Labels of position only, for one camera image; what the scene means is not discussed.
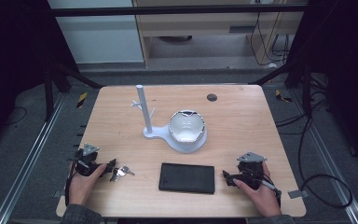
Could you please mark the silver key bunch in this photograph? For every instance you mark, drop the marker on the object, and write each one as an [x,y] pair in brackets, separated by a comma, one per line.
[121,172]

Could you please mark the black frame bar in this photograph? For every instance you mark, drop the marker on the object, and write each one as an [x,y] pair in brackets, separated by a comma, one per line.
[167,10]

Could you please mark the person's left hand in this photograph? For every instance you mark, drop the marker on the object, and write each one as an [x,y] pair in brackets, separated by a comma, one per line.
[82,186]

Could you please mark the silver heart-shaped dish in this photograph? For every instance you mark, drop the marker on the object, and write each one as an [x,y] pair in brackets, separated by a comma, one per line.
[186,126]

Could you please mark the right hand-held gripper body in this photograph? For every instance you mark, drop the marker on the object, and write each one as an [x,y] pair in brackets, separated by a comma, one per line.
[251,169]

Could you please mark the wooden shelf unit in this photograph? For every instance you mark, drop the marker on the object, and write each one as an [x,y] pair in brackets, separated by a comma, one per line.
[199,25]

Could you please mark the metal floor rail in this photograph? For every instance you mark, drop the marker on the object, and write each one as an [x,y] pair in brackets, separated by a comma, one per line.
[332,165]
[28,158]

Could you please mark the black metal stand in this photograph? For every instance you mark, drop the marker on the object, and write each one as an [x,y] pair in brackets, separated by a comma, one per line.
[306,90]
[48,90]

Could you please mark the person's right hand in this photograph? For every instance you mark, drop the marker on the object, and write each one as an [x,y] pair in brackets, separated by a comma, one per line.
[262,199]

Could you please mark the white cabinet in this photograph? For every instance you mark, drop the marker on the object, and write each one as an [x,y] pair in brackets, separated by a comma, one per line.
[99,34]

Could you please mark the white key stand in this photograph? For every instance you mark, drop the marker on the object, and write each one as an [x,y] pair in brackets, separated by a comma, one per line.
[155,132]

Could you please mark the grey tape piece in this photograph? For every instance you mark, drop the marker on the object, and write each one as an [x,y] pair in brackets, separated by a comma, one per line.
[297,193]

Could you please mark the yellow black tape strip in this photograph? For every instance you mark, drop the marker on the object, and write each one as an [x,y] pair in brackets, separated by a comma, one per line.
[81,100]
[281,95]

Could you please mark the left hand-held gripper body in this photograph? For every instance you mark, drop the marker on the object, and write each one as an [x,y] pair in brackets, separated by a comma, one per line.
[85,161]

